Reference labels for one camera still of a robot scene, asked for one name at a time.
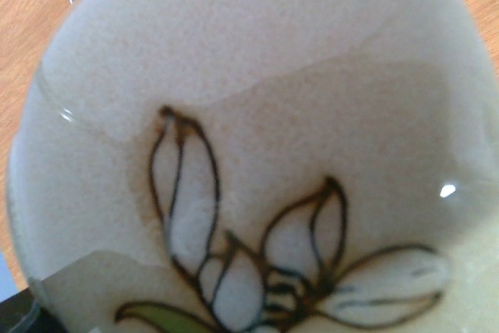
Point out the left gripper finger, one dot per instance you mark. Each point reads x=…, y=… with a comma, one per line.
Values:
x=21, y=313

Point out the floral cream bowl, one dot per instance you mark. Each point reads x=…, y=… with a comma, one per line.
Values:
x=259, y=166

